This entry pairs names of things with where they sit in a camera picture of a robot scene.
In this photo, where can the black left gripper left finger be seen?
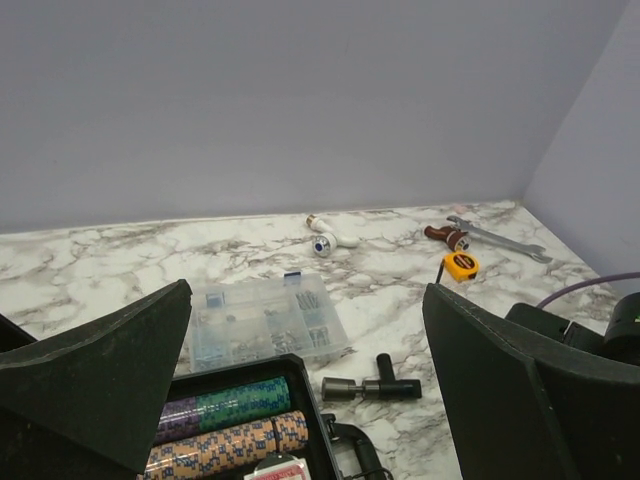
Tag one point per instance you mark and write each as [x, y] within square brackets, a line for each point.
[85, 403]

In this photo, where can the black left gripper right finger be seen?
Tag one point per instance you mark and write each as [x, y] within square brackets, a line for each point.
[523, 406]

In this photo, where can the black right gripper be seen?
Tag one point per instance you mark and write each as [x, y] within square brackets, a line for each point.
[620, 342]

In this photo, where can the black poker set case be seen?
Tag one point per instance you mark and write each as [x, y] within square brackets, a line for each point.
[323, 428]

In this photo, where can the red playing card deck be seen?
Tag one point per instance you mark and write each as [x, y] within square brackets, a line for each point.
[280, 467]

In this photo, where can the silver open-end wrench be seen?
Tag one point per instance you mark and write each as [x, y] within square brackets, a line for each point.
[535, 252]

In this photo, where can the orange poker chip row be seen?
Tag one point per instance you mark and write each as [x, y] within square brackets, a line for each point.
[212, 453]

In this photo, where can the yellow tape measure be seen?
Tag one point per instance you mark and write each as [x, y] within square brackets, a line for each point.
[461, 266]

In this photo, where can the black pencil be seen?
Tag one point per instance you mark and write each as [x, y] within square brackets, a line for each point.
[439, 273]

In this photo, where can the clear plastic organizer box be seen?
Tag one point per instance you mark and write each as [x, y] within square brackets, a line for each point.
[232, 324]

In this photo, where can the green poker chip row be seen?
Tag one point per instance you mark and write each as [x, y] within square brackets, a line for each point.
[208, 412]

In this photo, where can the black T-shaped pipe fitting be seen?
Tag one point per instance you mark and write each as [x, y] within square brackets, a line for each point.
[386, 388]

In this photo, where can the brown handled tool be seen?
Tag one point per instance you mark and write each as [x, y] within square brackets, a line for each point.
[455, 239]

